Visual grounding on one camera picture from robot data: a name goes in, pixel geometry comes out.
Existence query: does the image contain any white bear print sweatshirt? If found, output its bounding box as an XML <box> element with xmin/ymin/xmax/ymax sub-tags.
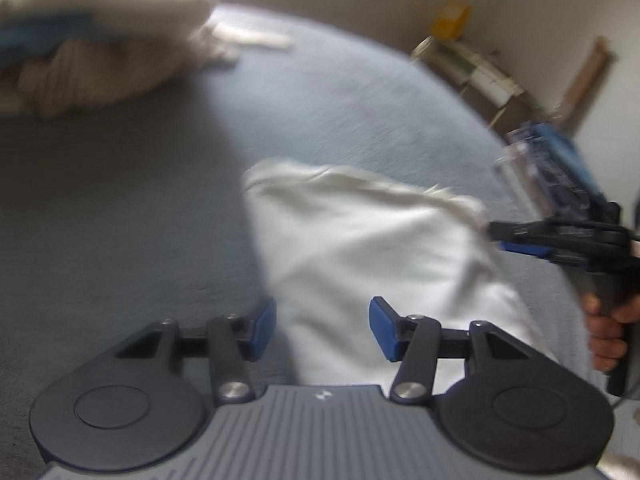
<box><xmin>243</xmin><ymin>159</ymin><xmax>548</xmax><ymax>389</ymax></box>

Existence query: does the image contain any white cloth strip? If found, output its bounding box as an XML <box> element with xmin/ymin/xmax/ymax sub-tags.
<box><xmin>214</xmin><ymin>25</ymin><xmax>293</xmax><ymax>50</ymax></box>

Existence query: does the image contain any white and green desk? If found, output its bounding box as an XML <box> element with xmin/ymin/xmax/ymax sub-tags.
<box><xmin>411</xmin><ymin>36</ymin><xmax>548</xmax><ymax>138</ymax></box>

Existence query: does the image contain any person's right hand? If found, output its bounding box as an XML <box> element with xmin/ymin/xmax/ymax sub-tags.
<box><xmin>582</xmin><ymin>292</ymin><xmax>639</xmax><ymax>373</ymax></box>

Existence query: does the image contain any grey bed sheet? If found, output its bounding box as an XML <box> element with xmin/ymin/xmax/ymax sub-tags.
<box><xmin>0</xmin><ymin>1</ymin><xmax>640</xmax><ymax>480</ymax></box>

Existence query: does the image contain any light blue garment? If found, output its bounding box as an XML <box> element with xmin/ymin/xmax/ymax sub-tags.
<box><xmin>0</xmin><ymin>13</ymin><xmax>105</xmax><ymax>67</ymax></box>

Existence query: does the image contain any stack of folded jeans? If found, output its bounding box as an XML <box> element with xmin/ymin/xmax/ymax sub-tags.
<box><xmin>506</xmin><ymin>122</ymin><xmax>618</xmax><ymax>222</ymax></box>

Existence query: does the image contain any yellow box on desk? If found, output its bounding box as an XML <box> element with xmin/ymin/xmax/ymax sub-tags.
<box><xmin>431</xmin><ymin>0</ymin><xmax>471</xmax><ymax>41</ymax></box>

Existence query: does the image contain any cardboard panel against wall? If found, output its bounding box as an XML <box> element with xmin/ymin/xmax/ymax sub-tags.
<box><xmin>551</xmin><ymin>36</ymin><xmax>615</xmax><ymax>136</ymax></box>

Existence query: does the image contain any cream fleece garment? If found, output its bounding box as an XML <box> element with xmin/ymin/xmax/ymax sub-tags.
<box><xmin>1</xmin><ymin>0</ymin><xmax>219</xmax><ymax>40</ymax></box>

